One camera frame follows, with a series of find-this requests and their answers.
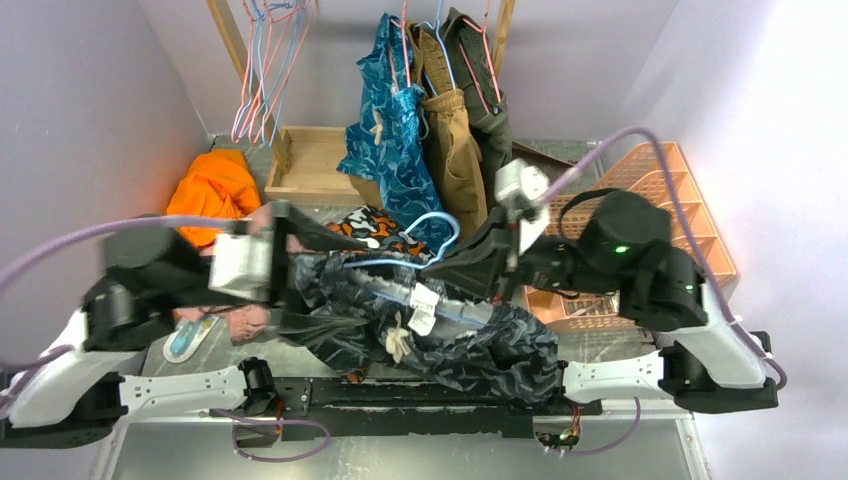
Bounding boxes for pink drawstring shorts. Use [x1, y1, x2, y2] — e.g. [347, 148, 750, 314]
[198, 201, 306, 344]

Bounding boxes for orange garment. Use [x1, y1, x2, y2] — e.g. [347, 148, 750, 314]
[166, 149, 262, 219]

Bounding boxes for dark leaf print shorts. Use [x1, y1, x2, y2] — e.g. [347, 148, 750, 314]
[291, 252, 561, 406]

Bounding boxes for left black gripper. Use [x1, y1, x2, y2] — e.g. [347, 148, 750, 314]
[160, 201, 368, 344]

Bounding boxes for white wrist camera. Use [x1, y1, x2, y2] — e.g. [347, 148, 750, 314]
[495, 158, 551, 255]
[208, 234, 272, 302]

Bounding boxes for blue leaf print shorts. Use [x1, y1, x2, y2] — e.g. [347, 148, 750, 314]
[337, 13, 454, 251]

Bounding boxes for dark green hanging shorts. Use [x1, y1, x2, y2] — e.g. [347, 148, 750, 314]
[439, 8, 513, 208]

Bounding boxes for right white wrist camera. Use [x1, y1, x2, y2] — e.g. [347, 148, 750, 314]
[495, 158, 551, 255]

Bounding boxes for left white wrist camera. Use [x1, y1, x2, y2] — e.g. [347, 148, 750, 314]
[208, 234, 272, 302]

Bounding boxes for orange camouflage shorts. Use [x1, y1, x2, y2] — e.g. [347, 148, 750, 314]
[327, 205, 433, 260]

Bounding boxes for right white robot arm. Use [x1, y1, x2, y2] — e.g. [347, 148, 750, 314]
[423, 188, 778, 414]

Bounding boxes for wooden clothes rack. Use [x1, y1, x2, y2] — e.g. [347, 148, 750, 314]
[205, 0, 518, 207]

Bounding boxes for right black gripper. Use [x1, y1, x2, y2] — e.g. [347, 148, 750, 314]
[424, 205, 628, 307]

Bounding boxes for brown hanging shorts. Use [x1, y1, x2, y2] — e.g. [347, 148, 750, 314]
[407, 25, 488, 241]

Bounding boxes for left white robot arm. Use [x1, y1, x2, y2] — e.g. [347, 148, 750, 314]
[1, 201, 361, 450]

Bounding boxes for peach plastic file organizer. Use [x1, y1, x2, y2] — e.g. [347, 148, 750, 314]
[524, 142, 738, 332]

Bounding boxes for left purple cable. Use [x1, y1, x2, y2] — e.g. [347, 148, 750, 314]
[0, 215, 253, 412]

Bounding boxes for empty wire hangers bunch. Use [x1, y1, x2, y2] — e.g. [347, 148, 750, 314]
[230, 0, 319, 146]

